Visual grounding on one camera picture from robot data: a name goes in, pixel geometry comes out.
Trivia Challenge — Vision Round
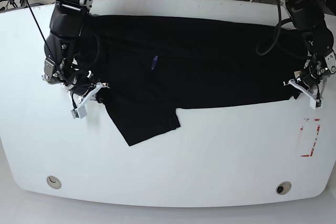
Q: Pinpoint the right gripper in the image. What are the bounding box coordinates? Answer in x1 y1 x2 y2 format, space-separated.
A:
42 56 108 104

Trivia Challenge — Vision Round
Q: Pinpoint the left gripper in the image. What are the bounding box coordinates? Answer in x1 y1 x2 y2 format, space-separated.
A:
300 50 335 88

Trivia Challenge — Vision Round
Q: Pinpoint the black T-shirt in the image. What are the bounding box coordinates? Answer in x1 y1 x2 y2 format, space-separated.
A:
78 16 308 146

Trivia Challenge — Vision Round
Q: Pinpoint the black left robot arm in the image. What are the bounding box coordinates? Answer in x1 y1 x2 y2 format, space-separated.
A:
276 0 335 87

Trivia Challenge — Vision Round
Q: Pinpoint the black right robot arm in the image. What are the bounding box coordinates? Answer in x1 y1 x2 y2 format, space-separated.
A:
43 0 97 95

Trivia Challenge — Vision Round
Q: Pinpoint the red tape rectangle marking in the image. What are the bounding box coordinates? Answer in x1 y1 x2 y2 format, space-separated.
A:
297 118 321 157

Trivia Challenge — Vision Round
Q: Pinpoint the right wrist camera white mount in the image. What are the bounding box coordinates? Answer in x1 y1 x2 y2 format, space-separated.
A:
68 82 109 119

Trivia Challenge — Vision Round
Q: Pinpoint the left table cable grommet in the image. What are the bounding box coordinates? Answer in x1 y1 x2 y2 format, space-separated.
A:
46 176 61 189

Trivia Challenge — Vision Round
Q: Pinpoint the table cable grommet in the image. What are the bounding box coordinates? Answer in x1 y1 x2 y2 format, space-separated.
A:
46 176 61 189
276 182 292 195

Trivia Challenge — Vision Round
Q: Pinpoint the right table cable grommet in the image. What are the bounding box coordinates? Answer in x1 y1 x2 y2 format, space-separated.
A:
276 182 292 195

